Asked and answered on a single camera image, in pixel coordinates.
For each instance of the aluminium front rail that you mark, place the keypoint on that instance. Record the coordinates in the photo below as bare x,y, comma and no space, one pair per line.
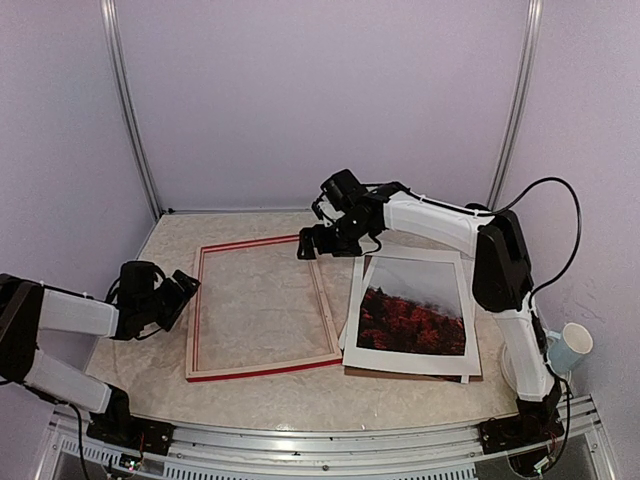
453,451

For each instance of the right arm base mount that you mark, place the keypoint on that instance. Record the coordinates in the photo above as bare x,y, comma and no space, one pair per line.
508,433

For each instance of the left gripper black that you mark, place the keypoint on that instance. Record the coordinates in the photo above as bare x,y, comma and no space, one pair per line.
180,298

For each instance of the aluminium corner post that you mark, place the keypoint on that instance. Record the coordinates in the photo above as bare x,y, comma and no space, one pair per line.
519,99
115,49

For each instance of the autumn forest photo print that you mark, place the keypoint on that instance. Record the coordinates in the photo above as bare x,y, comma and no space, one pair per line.
412,307

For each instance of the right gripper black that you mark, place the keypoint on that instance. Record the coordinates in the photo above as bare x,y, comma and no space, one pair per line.
305,242

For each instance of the left aluminium corner post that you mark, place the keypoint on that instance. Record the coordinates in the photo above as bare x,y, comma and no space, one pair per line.
115,49

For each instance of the brown backing board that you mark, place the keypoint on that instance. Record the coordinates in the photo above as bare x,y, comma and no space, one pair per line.
411,366

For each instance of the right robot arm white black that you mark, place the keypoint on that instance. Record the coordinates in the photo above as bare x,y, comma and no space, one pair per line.
349,210

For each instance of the right aluminium corner post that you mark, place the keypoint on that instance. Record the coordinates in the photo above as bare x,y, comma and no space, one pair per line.
519,99

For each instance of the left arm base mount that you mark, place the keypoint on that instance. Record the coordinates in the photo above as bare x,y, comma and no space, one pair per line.
140,434

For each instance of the dark green cup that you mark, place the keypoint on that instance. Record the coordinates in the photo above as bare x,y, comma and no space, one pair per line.
477,207

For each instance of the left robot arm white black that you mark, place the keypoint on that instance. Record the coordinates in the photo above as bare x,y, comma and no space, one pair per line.
142,296

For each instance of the white mat board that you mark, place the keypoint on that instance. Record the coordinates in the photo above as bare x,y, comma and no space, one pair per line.
362,272

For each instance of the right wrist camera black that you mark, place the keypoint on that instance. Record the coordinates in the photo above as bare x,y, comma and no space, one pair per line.
318,208

